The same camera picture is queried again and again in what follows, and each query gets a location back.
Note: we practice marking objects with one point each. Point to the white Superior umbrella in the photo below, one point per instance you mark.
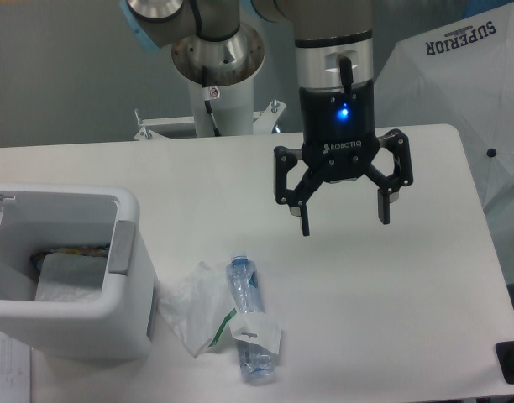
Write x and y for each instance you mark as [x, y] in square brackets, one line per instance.
[461, 74]

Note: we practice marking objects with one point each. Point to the white plastic bag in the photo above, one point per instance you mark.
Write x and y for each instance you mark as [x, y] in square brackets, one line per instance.
[199, 308]

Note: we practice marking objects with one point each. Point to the clear plastic water bottle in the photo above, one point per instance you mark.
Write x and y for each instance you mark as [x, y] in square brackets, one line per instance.
[257, 334]

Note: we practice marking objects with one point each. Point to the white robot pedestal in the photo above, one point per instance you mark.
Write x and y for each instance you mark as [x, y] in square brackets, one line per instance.
[222, 72]

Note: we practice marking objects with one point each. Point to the white metal base bracket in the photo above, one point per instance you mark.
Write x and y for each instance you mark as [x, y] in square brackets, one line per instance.
[222, 122]

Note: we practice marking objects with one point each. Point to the white trash can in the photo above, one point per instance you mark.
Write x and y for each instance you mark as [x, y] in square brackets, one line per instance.
[34, 217]

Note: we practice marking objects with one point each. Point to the black device at edge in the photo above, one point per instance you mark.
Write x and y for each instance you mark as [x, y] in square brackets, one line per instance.
[505, 355]

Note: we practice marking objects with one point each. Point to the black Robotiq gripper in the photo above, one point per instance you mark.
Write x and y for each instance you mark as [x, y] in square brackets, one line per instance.
[337, 126]

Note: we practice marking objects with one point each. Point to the printed paper sheet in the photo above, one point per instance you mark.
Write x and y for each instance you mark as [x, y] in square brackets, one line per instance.
[15, 370]

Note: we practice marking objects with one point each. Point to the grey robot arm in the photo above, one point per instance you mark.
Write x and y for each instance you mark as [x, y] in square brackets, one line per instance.
[333, 46]

